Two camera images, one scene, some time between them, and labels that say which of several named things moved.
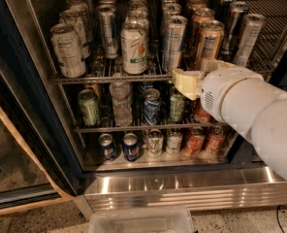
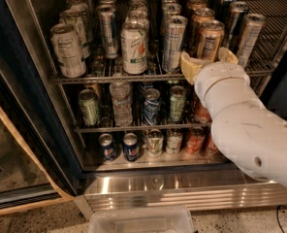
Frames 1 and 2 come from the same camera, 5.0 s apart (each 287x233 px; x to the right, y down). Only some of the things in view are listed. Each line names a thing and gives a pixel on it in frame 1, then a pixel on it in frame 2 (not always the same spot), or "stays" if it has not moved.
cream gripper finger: x=189 y=83 → x=190 y=66
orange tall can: x=209 y=41 stays
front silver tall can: x=173 y=42 stays
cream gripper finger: x=209 y=64 → x=226 y=55
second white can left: x=76 y=17 stays
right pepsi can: x=131 y=149 stays
